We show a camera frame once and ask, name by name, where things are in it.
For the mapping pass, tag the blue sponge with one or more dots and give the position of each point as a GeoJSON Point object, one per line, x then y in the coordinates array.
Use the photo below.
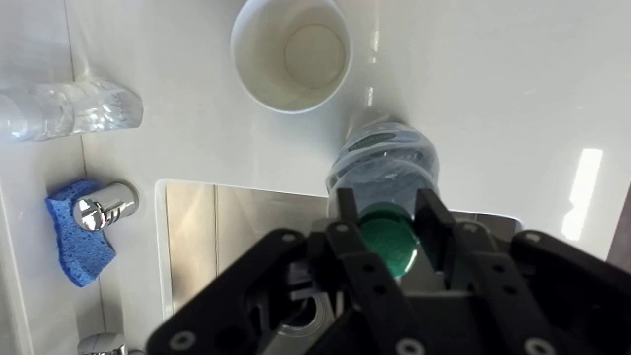
{"type": "Point", "coordinates": [80, 253]}

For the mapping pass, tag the clear soap dispenser bottle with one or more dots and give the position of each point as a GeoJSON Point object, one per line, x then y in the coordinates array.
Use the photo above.
{"type": "Point", "coordinates": [35, 113]}

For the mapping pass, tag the clear bottle with green lid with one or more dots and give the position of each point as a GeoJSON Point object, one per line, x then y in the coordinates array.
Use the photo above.
{"type": "Point", "coordinates": [384, 162]}

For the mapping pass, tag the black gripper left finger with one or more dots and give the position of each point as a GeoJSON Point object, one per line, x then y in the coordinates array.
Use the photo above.
{"type": "Point", "coordinates": [364, 245]}

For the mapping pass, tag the chrome sink stopper knob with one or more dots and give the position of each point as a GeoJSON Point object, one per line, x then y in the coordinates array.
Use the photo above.
{"type": "Point", "coordinates": [106, 205]}

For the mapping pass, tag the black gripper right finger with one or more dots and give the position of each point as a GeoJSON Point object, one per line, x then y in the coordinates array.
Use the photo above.
{"type": "Point", "coordinates": [469, 261]}

